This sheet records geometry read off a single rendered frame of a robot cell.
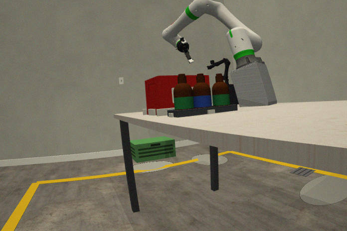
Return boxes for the red crate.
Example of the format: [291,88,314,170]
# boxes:
[145,75,197,114]

